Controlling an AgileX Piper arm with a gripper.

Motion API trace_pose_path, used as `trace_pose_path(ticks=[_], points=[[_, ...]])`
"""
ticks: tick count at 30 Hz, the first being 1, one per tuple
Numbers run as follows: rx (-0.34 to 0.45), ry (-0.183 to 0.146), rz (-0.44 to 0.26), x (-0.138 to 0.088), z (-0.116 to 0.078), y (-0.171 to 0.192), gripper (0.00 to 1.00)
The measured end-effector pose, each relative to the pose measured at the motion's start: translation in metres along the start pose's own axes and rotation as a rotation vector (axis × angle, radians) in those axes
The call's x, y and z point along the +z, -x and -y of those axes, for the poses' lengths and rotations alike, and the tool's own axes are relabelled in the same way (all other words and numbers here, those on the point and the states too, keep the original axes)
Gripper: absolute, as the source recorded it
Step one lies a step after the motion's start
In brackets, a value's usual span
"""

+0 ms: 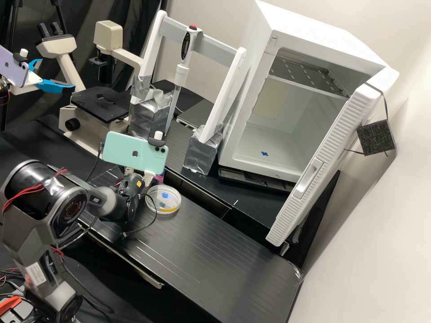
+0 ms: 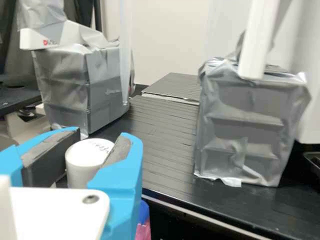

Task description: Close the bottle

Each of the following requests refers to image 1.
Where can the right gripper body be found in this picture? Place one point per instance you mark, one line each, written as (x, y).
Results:
(149, 177)

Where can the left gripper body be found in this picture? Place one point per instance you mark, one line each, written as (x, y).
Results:
(31, 80)

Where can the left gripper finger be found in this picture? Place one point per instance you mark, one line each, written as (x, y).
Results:
(35, 63)
(54, 86)

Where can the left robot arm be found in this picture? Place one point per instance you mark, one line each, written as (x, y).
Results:
(3, 101)

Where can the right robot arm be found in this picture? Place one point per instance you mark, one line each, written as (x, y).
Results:
(32, 190)

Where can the petri dish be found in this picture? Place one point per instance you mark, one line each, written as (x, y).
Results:
(164, 200)

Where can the cream microscope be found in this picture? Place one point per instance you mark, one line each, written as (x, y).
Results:
(91, 121)

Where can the black tray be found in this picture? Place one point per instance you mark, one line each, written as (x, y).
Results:
(256, 181)

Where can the white pipette stand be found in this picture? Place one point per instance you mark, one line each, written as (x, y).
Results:
(220, 97)

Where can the pipette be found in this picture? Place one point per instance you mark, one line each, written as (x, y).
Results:
(184, 50)

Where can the incubator door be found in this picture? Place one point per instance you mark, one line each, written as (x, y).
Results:
(323, 161)

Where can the white incubator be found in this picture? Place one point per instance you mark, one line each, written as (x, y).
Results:
(303, 43)

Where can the left wrist camera phone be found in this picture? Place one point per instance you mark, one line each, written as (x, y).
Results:
(11, 65)

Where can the wrist camera phone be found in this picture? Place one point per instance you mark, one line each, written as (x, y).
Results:
(11, 65)
(131, 151)

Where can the right wrist camera phone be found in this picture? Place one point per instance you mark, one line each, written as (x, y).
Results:
(131, 151)

